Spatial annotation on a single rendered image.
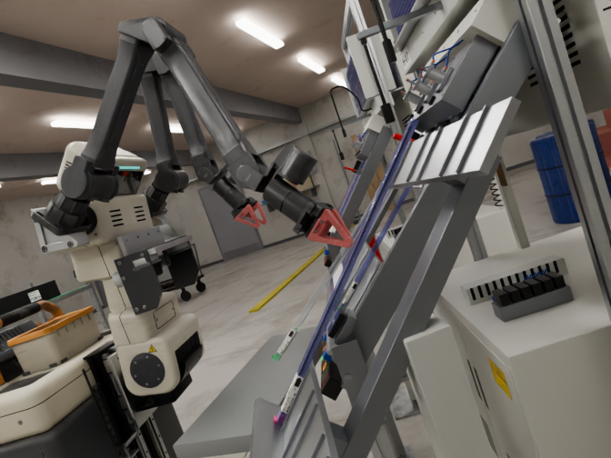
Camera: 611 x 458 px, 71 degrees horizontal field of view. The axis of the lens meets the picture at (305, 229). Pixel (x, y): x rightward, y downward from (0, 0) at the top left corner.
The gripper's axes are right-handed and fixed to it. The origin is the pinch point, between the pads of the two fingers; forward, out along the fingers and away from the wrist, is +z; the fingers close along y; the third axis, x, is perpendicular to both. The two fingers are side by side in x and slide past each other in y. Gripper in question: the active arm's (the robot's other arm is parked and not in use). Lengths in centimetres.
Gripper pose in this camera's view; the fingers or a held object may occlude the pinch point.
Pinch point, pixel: (348, 242)
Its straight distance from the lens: 81.2
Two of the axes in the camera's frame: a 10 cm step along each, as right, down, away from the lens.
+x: -4.9, 8.4, 2.4
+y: 4.1, -0.2, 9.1
